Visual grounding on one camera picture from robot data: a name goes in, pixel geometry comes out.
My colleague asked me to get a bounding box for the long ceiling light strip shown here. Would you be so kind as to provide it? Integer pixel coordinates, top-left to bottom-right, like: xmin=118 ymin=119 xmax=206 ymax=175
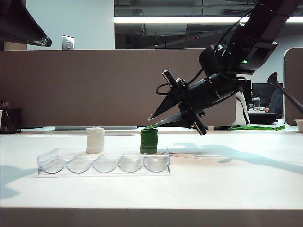
xmin=113 ymin=16 xmax=303 ymax=24

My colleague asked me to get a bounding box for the grey divider foot bar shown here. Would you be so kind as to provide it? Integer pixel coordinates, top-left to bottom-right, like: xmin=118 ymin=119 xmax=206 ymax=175
xmin=54 ymin=126 xmax=138 ymax=131

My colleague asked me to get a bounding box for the metal wall switch plate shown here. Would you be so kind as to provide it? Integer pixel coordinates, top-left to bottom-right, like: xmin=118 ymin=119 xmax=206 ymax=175
xmin=62 ymin=35 xmax=75 ymax=51

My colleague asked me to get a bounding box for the black camera cable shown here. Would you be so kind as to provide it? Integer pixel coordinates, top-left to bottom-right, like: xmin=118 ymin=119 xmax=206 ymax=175
xmin=155 ymin=83 xmax=173 ymax=96

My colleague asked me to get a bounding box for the green poker chip stack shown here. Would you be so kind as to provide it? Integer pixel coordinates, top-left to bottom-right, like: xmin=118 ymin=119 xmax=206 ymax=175
xmin=139 ymin=129 xmax=159 ymax=155

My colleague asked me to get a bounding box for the green tape strip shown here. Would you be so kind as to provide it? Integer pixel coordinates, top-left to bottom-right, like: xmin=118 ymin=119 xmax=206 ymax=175
xmin=228 ymin=125 xmax=286 ymax=131

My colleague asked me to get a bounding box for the beige paper bowl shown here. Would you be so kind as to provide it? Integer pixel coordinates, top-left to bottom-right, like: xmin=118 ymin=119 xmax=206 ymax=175
xmin=293 ymin=119 xmax=303 ymax=134

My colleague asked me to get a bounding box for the white chair back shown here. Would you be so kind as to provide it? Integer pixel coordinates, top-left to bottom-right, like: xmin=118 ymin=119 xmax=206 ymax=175
xmin=234 ymin=91 xmax=250 ymax=127

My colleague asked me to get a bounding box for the black pole with curved head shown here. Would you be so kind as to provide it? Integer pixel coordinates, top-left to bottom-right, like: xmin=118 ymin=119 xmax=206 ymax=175
xmin=267 ymin=72 xmax=303 ymax=111

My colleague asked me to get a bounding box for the wide brown desk divider panel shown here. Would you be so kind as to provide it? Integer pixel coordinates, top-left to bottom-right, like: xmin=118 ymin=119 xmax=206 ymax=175
xmin=0 ymin=48 xmax=237 ymax=128

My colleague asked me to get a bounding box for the dark background desk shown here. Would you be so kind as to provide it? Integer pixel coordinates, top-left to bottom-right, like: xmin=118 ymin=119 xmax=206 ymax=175
xmin=247 ymin=111 xmax=279 ymax=125

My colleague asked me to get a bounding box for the seated person in blue shirt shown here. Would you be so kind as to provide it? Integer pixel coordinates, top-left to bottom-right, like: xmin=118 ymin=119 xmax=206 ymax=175
xmin=263 ymin=83 xmax=284 ymax=119

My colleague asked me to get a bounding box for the black computer monitor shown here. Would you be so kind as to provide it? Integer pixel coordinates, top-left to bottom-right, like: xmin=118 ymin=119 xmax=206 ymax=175
xmin=243 ymin=79 xmax=252 ymax=105
xmin=252 ymin=83 xmax=275 ymax=108

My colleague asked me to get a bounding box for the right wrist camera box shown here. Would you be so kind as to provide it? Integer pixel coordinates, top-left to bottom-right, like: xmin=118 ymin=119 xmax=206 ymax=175
xmin=174 ymin=77 xmax=189 ymax=90

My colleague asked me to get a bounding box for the white poker chip stack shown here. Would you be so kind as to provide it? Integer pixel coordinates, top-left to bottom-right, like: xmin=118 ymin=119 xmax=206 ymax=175
xmin=85 ymin=127 xmax=105 ymax=155

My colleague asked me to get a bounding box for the clear plastic chip tray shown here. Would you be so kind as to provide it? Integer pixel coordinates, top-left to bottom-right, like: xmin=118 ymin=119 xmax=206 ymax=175
xmin=37 ymin=146 xmax=171 ymax=175

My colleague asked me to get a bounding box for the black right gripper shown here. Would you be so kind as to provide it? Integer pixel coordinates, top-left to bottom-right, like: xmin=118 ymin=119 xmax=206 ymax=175
xmin=148 ymin=69 xmax=244 ymax=137

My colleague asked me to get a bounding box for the narrow brown desk divider panel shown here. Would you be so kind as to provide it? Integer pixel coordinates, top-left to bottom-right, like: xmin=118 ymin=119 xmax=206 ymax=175
xmin=283 ymin=48 xmax=303 ymax=126

